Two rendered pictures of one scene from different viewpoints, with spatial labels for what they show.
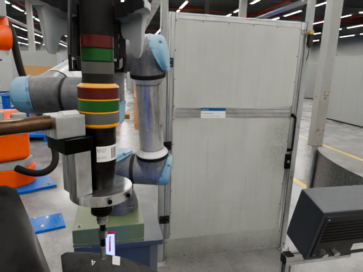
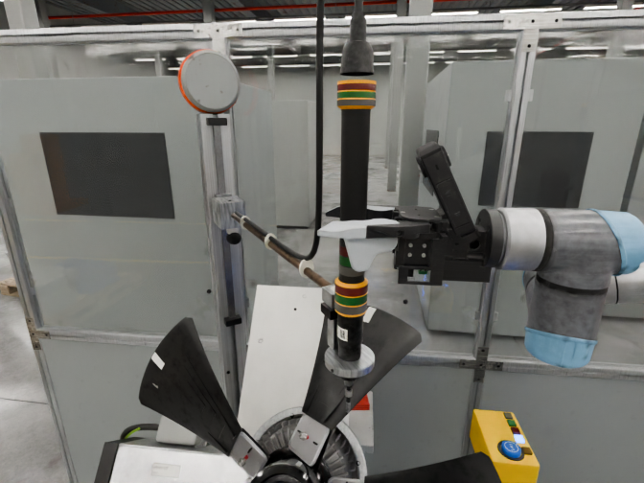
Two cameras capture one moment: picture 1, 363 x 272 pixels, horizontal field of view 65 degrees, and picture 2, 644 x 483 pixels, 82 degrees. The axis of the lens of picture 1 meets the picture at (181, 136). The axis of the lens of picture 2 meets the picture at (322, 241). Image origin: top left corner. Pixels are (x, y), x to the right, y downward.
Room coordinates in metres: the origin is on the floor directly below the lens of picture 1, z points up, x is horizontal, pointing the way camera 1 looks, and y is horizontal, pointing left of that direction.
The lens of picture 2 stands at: (0.43, -0.34, 1.77)
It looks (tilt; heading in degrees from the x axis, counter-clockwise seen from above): 17 degrees down; 110
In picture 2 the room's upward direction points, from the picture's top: straight up
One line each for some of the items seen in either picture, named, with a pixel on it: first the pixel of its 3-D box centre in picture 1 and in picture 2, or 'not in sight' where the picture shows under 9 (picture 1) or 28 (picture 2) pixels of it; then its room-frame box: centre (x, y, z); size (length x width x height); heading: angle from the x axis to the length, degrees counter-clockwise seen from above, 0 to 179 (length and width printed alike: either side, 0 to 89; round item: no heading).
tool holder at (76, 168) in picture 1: (92, 155); (346, 328); (0.30, 0.10, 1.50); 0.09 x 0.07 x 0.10; 138
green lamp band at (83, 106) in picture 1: (99, 104); (351, 294); (0.31, 0.09, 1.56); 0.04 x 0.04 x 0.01
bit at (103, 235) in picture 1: (102, 239); (348, 397); (0.31, 0.09, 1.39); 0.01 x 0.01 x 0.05
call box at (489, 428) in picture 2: not in sight; (500, 451); (0.59, 0.46, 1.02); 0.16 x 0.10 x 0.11; 103
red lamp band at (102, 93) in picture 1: (98, 92); (351, 286); (0.31, 0.09, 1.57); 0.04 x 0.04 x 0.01
